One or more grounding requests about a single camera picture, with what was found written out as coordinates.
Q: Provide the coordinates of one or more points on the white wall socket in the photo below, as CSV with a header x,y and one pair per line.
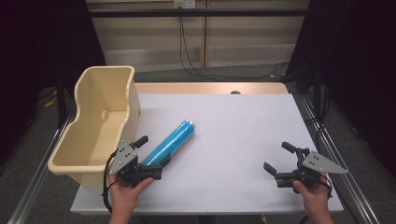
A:
x,y
184,3

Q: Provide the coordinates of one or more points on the blue roll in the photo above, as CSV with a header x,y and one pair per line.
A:
x,y
174,140

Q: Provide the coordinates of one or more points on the person's left hand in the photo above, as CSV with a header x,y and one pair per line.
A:
x,y
124,196

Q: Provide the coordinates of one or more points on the dark curtain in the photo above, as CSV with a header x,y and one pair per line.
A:
x,y
358,62
37,46

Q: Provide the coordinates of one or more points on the person's right hand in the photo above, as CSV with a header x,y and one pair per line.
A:
x,y
316,197

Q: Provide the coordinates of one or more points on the black horizontal frame bar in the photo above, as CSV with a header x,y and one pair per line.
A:
x,y
199,13

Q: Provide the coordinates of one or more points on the white table mat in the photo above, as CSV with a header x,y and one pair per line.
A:
x,y
233,140

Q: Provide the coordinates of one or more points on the aluminium floor rail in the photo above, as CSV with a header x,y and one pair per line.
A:
x,y
40,169
339,155

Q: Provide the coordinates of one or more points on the cream plastic bin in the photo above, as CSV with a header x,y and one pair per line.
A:
x,y
93,143

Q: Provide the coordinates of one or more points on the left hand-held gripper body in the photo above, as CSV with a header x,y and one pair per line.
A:
x,y
124,157

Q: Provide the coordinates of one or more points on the black stand post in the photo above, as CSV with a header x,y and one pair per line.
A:
x,y
61,99
317,93

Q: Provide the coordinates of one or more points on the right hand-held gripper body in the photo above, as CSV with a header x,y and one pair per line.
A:
x,y
314,163

